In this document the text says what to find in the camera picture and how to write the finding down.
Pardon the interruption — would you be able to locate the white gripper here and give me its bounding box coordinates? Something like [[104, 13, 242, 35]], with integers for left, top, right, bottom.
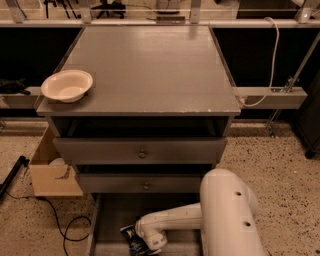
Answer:
[[144, 229, 168, 250]]

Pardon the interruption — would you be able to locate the blue chip bag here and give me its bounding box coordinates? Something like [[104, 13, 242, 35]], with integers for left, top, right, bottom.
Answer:
[[120, 224, 161, 256]]

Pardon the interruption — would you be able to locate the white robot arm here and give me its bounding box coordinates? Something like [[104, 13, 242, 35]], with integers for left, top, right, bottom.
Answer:
[[135, 169, 265, 256]]

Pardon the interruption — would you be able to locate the grey bottom drawer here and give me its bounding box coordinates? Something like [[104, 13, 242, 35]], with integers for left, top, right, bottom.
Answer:
[[85, 193, 203, 256]]

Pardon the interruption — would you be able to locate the grey drawer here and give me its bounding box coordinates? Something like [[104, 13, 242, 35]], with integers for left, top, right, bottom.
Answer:
[[76, 174, 204, 193], [53, 138, 226, 165], [85, 193, 203, 256]]

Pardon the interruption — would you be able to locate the grey middle drawer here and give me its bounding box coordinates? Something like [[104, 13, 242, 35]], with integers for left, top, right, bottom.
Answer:
[[76, 174, 204, 193]]

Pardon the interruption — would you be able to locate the grey top drawer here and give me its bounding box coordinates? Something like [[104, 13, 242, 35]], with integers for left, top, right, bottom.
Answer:
[[53, 138, 226, 165]]

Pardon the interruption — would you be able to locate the grey wooden drawer cabinet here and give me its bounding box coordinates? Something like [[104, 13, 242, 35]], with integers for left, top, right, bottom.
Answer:
[[37, 26, 240, 179]]

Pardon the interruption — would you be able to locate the open cardboard box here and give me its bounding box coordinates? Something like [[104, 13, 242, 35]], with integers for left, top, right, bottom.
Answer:
[[29, 128, 83, 197]]

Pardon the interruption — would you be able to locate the black bar on floor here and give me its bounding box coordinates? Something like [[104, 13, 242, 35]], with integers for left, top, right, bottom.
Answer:
[[0, 155, 29, 199]]

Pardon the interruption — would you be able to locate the white bowl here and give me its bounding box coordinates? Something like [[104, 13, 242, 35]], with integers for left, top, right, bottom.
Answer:
[[41, 70, 93, 103]]

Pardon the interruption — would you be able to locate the dark cabinet at right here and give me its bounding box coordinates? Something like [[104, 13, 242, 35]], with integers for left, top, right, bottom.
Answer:
[[297, 71, 320, 159]]

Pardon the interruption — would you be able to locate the white hanging cable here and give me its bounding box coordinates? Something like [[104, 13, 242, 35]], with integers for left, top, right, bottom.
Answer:
[[238, 17, 280, 108]]

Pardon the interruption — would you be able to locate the black object on rail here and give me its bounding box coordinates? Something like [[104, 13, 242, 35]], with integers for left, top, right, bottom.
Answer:
[[0, 79, 31, 95]]

